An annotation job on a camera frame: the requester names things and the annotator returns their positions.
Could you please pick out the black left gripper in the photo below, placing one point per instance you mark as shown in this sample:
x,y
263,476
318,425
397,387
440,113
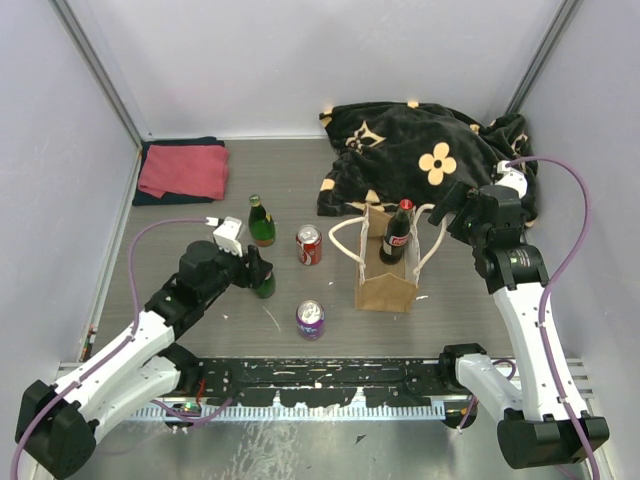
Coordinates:
x,y
259,266

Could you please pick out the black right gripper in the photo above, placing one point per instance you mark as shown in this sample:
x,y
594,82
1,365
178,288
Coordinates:
x,y
457,194

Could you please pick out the green bottle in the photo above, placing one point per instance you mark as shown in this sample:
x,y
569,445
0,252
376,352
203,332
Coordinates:
x,y
261,224
267,288

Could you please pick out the glass cola bottle red cap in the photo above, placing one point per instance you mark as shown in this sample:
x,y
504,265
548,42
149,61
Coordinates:
x,y
397,233

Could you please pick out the burlap canvas cat-print bag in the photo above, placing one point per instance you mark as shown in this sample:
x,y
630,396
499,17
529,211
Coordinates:
x,y
382,287

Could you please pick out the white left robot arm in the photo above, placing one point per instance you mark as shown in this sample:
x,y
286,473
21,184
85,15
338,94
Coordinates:
x,y
61,424

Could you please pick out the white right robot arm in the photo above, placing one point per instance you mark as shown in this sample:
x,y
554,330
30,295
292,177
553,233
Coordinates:
x,y
543,421

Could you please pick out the red cola can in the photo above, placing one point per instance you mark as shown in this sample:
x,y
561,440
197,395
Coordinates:
x,y
309,245

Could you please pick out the purple soda can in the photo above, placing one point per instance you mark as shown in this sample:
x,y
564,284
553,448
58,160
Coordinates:
x,y
310,319

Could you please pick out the black floral fleece blanket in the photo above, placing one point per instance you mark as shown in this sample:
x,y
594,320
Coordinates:
x,y
390,151

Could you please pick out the pink folded cloth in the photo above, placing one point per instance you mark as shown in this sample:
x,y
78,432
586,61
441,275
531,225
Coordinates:
x,y
192,170

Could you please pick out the dark teal folded cloth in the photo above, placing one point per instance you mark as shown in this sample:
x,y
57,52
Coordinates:
x,y
143,199

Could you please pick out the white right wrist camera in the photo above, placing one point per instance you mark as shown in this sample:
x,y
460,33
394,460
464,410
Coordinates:
x,y
512,178

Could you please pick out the black mounting base rail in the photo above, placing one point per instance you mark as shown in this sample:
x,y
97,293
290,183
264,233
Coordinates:
x,y
318,382

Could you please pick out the aluminium frame rail front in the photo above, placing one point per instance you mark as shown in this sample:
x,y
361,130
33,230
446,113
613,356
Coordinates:
x,y
576,367

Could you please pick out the white slotted cable duct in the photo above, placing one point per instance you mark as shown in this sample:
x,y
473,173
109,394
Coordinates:
x,y
355,412

